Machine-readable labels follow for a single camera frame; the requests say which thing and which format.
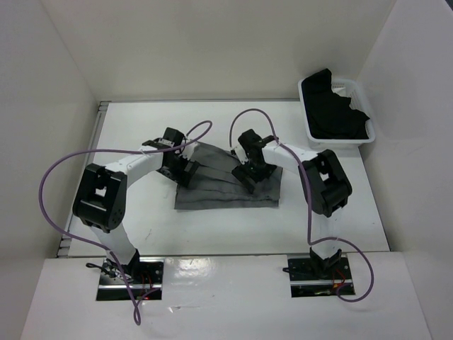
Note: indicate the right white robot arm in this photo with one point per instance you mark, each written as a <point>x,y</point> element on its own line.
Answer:
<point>325,185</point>

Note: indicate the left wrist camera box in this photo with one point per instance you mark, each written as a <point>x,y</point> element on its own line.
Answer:
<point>188,151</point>

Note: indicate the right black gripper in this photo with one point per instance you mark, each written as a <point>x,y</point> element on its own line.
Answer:
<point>241,171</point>

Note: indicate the black skirt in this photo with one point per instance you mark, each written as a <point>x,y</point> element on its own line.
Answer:
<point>329,115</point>

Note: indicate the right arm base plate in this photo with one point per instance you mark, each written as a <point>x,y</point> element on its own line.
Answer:
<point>304,282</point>

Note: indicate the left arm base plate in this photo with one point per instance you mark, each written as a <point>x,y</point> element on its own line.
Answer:
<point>144,285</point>

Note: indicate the grey pleated skirt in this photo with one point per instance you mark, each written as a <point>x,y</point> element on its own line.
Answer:
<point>213,186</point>

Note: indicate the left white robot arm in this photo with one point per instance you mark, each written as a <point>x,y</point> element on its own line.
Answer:
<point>100,201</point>

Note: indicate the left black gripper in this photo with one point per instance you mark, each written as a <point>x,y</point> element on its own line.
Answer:
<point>180,176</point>

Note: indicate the white plastic basket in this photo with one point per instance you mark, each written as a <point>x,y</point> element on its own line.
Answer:
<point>350,89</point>

